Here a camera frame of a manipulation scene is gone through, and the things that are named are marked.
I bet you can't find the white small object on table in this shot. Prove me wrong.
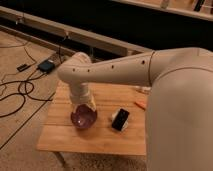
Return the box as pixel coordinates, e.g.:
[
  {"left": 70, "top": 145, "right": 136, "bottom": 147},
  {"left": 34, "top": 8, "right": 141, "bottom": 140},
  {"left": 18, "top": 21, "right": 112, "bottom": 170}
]
[{"left": 135, "top": 86, "right": 151, "bottom": 94}]

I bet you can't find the black smartphone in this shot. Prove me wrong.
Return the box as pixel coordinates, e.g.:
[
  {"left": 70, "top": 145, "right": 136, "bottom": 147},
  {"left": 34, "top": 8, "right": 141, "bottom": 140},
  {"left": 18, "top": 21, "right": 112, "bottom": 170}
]
[{"left": 111, "top": 108, "right": 131, "bottom": 132}]

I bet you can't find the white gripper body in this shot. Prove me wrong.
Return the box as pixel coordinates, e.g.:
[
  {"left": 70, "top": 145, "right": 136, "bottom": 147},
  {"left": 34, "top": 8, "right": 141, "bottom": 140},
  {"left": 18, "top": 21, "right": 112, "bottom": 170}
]
[{"left": 70, "top": 94, "right": 96, "bottom": 112}]

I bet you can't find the long wooden beam rail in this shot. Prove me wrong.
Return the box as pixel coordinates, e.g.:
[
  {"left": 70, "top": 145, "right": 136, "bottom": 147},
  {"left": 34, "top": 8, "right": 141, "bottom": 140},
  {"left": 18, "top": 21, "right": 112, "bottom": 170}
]
[{"left": 0, "top": 6, "right": 151, "bottom": 56}]

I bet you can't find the black floor cable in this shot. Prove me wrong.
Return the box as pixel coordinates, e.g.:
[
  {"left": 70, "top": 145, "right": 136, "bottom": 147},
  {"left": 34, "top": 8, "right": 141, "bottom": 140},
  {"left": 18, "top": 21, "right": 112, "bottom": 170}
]
[{"left": 0, "top": 39, "right": 68, "bottom": 119}]

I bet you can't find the black power adapter box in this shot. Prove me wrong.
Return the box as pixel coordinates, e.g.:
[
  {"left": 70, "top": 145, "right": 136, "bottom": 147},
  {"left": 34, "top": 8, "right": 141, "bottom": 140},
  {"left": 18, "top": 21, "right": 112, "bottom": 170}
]
[{"left": 37, "top": 60, "right": 55, "bottom": 73}]

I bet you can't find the small black device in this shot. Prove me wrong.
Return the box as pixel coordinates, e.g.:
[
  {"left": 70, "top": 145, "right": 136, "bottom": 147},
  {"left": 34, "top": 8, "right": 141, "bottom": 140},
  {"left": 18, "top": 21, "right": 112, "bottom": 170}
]
[{"left": 17, "top": 64, "right": 30, "bottom": 72}]

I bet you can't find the white phone stand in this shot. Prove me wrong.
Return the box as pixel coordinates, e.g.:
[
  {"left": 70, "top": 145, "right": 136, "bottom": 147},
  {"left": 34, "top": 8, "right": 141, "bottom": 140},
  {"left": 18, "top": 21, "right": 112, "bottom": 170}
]
[{"left": 110, "top": 111, "right": 130, "bottom": 132}]

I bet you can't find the orange marker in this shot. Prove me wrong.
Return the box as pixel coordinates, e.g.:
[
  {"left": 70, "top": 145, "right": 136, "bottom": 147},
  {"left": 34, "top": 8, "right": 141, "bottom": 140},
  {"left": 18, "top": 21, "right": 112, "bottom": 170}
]
[{"left": 135, "top": 101, "right": 146, "bottom": 110}]

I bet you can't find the purple ceramic bowl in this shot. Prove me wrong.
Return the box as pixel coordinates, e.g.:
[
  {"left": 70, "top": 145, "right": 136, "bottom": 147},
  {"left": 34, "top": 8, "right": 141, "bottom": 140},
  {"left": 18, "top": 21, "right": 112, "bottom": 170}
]
[{"left": 71, "top": 104, "right": 97, "bottom": 129}]

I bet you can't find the wooden table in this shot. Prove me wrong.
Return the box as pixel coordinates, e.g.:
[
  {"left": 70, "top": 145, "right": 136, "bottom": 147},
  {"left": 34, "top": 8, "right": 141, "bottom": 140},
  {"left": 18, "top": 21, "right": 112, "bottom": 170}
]
[{"left": 37, "top": 82, "right": 147, "bottom": 164}]

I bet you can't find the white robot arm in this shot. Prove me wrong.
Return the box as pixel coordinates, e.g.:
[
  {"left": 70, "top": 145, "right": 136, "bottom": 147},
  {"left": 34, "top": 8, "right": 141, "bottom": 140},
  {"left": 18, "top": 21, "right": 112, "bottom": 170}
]
[{"left": 58, "top": 47, "right": 213, "bottom": 171}]

